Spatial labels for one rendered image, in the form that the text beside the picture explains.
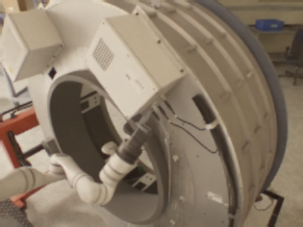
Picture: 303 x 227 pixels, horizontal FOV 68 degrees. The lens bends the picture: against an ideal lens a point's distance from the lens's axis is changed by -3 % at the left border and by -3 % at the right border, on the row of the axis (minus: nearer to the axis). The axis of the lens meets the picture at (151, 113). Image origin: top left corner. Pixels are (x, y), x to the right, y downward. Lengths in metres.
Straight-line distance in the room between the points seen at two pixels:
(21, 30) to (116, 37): 0.53
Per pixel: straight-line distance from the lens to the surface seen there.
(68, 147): 1.53
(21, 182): 0.92
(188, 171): 0.85
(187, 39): 0.78
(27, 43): 1.05
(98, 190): 0.82
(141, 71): 0.59
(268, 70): 1.05
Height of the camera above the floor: 1.89
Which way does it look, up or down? 30 degrees down
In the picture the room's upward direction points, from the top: 2 degrees counter-clockwise
